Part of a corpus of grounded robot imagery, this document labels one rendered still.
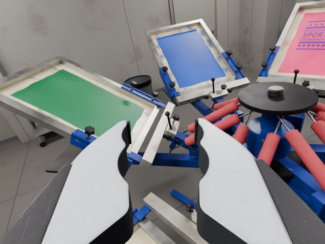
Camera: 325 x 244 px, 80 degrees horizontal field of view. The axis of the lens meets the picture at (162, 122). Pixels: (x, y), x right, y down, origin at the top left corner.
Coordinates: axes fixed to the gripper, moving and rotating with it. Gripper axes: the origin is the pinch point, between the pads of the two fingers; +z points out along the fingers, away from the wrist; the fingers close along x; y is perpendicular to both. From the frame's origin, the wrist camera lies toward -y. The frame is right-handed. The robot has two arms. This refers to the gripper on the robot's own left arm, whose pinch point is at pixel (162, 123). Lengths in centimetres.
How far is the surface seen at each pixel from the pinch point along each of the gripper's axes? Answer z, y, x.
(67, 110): 82, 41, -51
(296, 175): 49, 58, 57
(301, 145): 46, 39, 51
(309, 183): 44, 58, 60
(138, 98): 114, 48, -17
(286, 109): 56, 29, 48
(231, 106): 78, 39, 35
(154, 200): 43, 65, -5
